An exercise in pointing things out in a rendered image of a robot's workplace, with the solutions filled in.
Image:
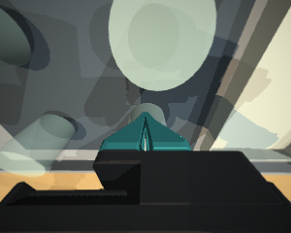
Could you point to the clear glass jar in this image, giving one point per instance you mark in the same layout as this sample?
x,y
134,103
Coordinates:
x,y
31,152
14,47
160,44
154,111

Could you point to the beige shallow tray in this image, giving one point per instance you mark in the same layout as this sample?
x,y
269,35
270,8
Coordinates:
x,y
254,116

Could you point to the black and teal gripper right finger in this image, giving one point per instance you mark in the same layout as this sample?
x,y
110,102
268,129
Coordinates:
x,y
162,137

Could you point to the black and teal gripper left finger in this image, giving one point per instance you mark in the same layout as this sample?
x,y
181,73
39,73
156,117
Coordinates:
x,y
128,137

